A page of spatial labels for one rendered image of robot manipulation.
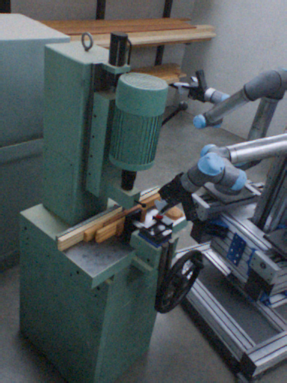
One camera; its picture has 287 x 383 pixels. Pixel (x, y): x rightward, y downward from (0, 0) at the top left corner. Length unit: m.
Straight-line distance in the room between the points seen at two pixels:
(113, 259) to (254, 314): 1.20
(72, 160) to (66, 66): 0.35
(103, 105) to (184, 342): 1.52
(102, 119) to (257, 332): 1.48
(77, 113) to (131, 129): 0.24
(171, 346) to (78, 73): 1.60
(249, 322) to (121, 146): 1.39
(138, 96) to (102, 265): 0.61
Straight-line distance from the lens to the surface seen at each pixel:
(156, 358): 2.38
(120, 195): 1.59
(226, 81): 5.19
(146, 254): 1.53
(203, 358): 2.45
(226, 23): 5.18
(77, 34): 3.59
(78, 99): 1.51
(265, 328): 2.45
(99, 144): 1.53
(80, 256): 1.51
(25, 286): 2.12
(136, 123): 1.38
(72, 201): 1.71
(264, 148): 1.55
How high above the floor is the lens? 1.92
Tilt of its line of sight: 33 degrees down
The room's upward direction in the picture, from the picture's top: 11 degrees clockwise
